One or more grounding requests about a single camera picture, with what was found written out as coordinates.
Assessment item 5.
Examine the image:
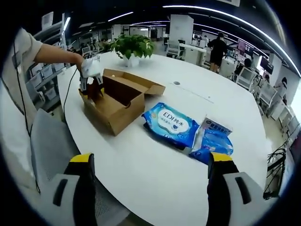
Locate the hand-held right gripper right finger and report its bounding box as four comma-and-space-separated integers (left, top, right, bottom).
206, 152, 267, 226

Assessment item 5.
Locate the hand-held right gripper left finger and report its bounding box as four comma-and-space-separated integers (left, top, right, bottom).
46, 153, 97, 226

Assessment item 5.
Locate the brown cardboard shoe box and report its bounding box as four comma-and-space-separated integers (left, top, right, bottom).
78, 68, 166, 137

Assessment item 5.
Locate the blue patterned soft pack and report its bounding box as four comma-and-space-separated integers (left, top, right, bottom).
189, 131, 234, 166

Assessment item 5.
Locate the small white carton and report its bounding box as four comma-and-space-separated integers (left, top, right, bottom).
201, 114, 234, 138

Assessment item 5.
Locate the blue wet wipes soft pack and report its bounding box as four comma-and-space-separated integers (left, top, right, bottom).
141, 101, 201, 148

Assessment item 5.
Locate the white metal storage shelf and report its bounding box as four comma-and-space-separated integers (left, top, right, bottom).
25, 14, 71, 112

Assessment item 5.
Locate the green potted plant white pot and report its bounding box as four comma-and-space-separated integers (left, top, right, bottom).
110, 33, 156, 67

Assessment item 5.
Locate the grey mesh office chair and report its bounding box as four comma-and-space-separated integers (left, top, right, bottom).
30, 108, 130, 226

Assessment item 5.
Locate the person's beige shirt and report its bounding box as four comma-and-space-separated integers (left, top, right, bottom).
0, 27, 43, 190

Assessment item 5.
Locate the ceiling light strip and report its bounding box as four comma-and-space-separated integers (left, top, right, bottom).
162, 4, 301, 76

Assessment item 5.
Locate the bundle of black cables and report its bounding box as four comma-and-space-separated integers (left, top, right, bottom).
262, 145, 290, 201

